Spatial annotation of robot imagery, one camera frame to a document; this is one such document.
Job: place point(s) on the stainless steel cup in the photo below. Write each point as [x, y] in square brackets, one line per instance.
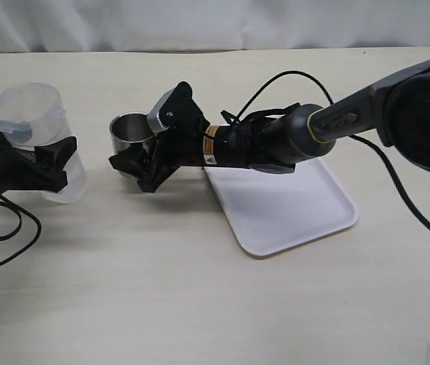
[131, 129]

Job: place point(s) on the clear plastic water pitcher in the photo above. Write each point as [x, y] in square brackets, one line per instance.
[31, 115]

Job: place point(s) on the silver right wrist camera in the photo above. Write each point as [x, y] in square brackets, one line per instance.
[155, 118]

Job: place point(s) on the white backdrop curtain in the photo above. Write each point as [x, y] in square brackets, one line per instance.
[204, 26]

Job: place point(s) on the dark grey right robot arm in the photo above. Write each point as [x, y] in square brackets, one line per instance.
[274, 140]

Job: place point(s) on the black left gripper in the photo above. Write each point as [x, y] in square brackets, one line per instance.
[39, 169]

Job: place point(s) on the white rectangular plastic tray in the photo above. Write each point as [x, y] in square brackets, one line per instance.
[270, 214]

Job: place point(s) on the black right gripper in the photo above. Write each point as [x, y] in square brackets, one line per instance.
[180, 145]

